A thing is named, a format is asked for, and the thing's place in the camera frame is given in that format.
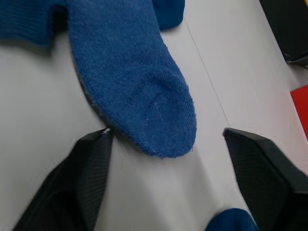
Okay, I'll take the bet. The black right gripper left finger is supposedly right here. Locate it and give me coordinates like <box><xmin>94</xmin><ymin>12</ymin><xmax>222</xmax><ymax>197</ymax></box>
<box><xmin>12</xmin><ymin>128</ymin><xmax>114</xmax><ymax>231</ymax></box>

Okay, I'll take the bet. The black box container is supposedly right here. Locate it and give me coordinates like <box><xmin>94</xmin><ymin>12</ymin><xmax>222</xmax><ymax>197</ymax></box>
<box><xmin>259</xmin><ymin>0</ymin><xmax>308</xmax><ymax>68</ymax></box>

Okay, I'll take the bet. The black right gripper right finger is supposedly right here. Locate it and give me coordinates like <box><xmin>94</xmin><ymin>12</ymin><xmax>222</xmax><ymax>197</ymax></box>
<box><xmin>223</xmin><ymin>128</ymin><xmax>308</xmax><ymax>231</ymax></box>

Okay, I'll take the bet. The red flat object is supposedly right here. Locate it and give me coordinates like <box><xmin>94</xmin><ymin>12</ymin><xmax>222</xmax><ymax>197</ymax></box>
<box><xmin>290</xmin><ymin>84</ymin><xmax>308</xmax><ymax>141</ymax></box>

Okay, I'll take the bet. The medium blue knit sock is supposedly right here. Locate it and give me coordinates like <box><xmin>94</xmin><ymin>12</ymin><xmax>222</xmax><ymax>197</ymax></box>
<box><xmin>0</xmin><ymin>0</ymin><xmax>198</xmax><ymax>159</ymax></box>

